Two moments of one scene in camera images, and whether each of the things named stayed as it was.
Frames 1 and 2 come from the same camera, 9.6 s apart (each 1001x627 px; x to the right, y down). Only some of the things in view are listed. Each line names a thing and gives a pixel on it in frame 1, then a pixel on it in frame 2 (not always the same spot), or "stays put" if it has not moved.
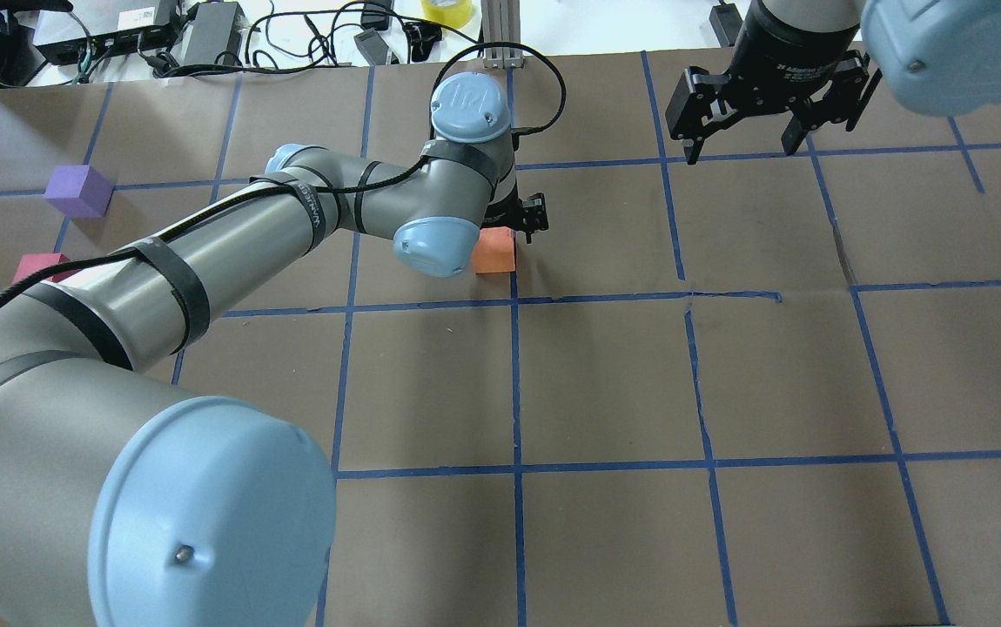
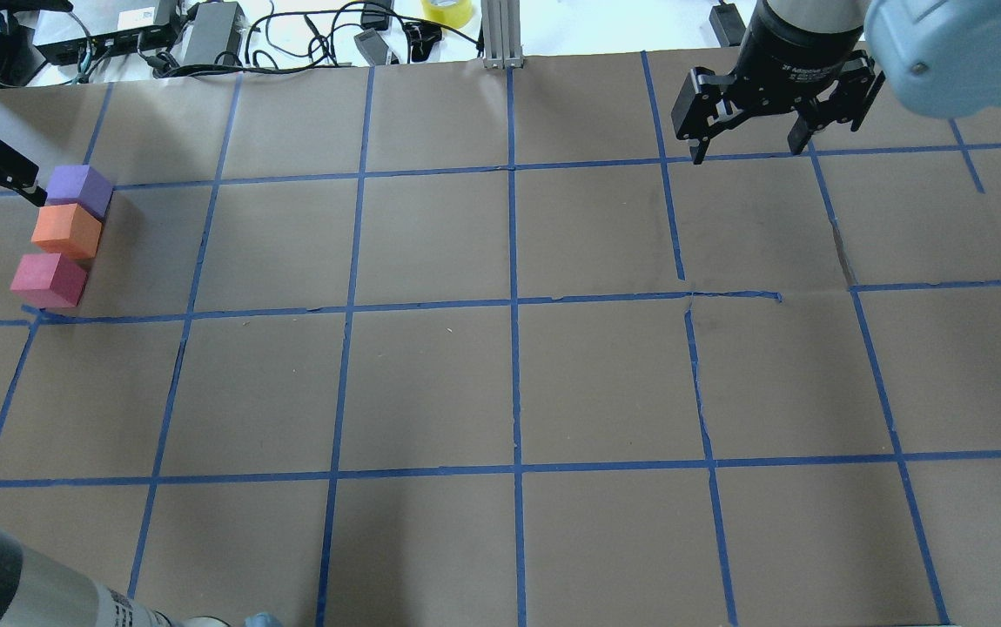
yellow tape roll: (454, 16) stays put
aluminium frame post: (501, 23) stays put
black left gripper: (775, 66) stays put
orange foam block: (494, 251) to (67, 230)
